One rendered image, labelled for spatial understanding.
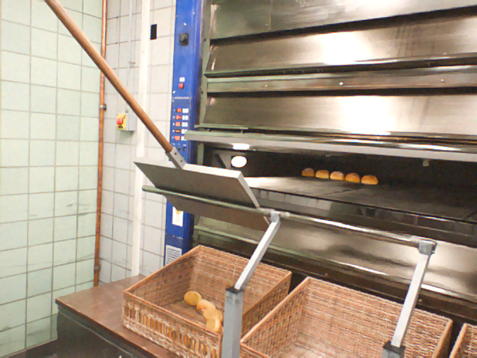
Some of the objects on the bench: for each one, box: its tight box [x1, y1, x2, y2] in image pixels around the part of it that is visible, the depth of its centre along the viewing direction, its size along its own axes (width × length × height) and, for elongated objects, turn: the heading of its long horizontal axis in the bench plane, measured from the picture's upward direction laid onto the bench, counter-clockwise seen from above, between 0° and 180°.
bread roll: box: [184, 291, 202, 306], centre depth 202 cm, size 6×10×7 cm
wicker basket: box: [121, 244, 292, 358], centre depth 179 cm, size 49×56×28 cm
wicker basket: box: [239, 276, 454, 358], centre depth 141 cm, size 49×56×28 cm
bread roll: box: [203, 308, 223, 322], centre depth 184 cm, size 6×10×7 cm
